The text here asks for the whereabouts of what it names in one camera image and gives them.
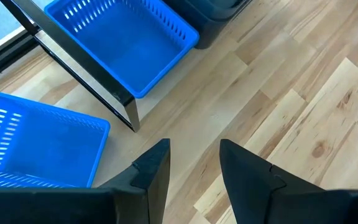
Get black aluminium table frame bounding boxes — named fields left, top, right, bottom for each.
left=0, top=29, right=42, bottom=88

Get blue slotted plastic basket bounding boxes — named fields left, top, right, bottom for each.
left=0, top=91, right=111, bottom=190
left=44, top=0, right=201, bottom=100

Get low shelf, black metal legs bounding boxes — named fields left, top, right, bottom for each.
left=0, top=0, right=141, bottom=133

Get grey translucent plastic bin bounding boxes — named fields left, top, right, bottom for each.
left=162, top=0, right=229, bottom=50
left=194, top=0, right=254, bottom=22

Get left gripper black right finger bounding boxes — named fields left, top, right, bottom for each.
left=219, top=139, right=358, bottom=224

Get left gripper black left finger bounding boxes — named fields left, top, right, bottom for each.
left=0, top=138, right=171, bottom=224

